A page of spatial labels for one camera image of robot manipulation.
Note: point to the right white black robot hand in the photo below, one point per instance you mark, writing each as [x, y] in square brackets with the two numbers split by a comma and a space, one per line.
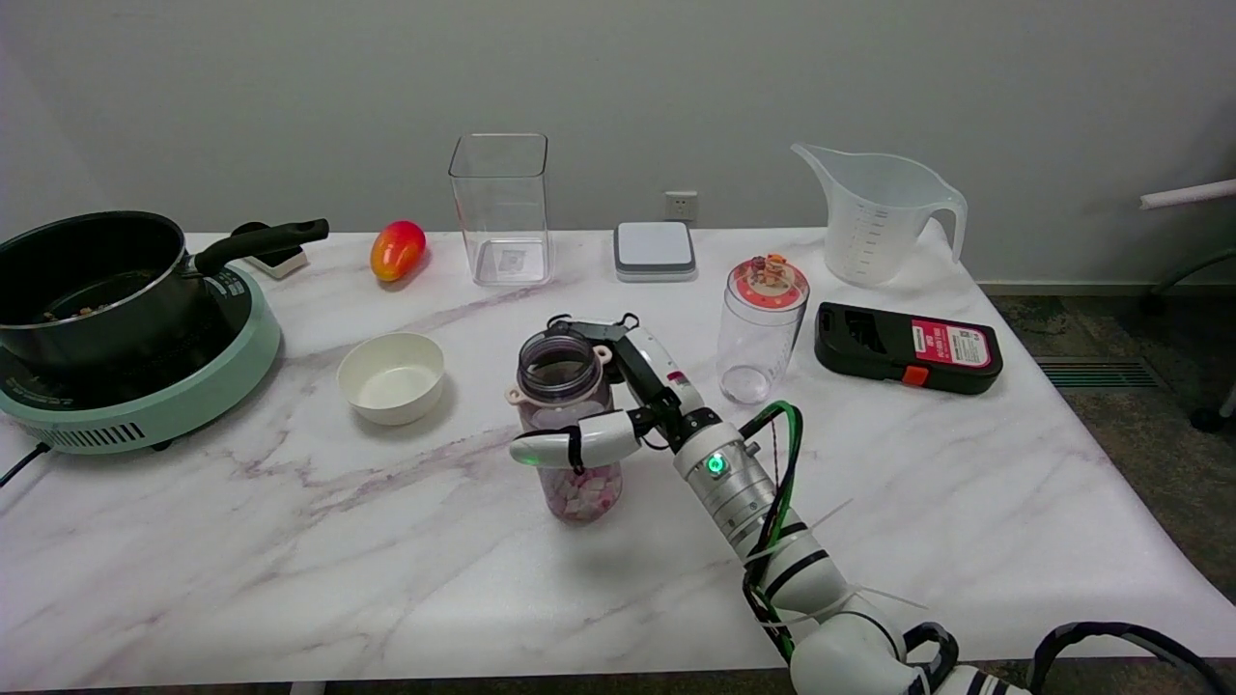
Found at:
[589, 446]

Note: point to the clear bottle with pink candy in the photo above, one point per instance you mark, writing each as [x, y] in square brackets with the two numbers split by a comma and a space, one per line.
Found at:
[565, 396]

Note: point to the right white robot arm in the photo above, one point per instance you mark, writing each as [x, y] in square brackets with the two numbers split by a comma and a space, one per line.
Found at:
[744, 492]

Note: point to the clear jar with red lid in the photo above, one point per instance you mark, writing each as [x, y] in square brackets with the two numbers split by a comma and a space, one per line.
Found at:
[761, 333]

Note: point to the white grey square lid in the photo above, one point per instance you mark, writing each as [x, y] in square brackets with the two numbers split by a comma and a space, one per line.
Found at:
[655, 249]

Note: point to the white round bowl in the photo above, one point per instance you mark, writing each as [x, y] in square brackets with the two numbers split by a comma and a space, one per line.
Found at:
[391, 378]

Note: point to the clear square plastic container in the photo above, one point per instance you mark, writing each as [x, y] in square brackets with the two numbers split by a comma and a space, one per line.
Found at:
[500, 212]

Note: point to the red yellow mango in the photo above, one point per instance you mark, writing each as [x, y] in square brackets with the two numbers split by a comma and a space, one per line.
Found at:
[397, 250]

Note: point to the black box with pink label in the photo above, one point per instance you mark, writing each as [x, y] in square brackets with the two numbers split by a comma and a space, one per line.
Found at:
[903, 347]

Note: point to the small black white gadget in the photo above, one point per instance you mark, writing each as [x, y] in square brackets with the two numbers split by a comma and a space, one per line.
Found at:
[282, 261]

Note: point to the translucent measuring jug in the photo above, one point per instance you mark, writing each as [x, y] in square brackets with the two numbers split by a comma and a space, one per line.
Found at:
[884, 227]

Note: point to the white table leg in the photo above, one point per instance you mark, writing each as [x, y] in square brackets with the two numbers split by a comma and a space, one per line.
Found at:
[307, 688]

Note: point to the green induction cooker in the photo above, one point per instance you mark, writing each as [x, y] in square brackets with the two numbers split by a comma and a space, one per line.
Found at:
[193, 386]

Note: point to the floor vent grille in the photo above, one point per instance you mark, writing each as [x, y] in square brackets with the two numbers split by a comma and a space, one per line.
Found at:
[1091, 373]

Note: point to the dark chair base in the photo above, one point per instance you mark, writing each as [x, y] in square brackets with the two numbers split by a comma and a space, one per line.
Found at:
[1183, 270]

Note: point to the white bar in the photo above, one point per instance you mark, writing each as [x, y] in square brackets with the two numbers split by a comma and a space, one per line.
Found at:
[1188, 194]

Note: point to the white wall socket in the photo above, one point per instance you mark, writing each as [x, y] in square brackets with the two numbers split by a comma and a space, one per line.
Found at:
[681, 205]

